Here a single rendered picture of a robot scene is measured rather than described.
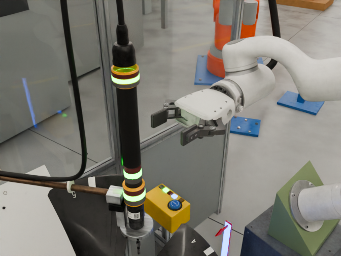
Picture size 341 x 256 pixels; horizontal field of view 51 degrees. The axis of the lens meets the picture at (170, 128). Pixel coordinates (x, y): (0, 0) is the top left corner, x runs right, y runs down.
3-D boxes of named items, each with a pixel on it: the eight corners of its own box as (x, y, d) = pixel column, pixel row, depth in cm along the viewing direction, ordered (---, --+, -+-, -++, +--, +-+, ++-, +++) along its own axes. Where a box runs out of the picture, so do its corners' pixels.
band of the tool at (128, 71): (108, 89, 55) (107, 71, 54) (117, 77, 59) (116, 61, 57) (135, 91, 55) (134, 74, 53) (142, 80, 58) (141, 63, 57)
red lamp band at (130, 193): (120, 194, 68) (119, 190, 67) (126, 180, 71) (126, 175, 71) (141, 197, 67) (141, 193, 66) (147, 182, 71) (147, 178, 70)
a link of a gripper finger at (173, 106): (194, 115, 77) (179, 126, 73) (177, 108, 79) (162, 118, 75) (195, 103, 75) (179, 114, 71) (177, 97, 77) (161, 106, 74)
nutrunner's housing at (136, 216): (126, 241, 75) (104, 27, 50) (131, 227, 79) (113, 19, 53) (143, 244, 75) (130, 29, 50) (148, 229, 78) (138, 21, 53)
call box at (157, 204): (143, 214, 142) (142, 194, 136) (162, 201, 148) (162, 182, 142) (171, 236, 132) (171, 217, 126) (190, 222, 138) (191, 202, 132)
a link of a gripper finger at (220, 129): (235, 129, 70) (214, 138, 68) (209, 113, 76) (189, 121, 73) (236, 124, 70) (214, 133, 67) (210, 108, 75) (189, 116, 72)
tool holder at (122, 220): (106, 236, 73) (101, 202, 68) (117, 212, 79) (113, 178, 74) (148, 244, 72) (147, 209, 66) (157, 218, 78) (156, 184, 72)
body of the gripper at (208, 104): (239, 123, 78) (206, 143, 72) (205, 106, 84) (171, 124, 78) (243, 92, 74) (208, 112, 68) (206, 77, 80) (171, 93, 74)
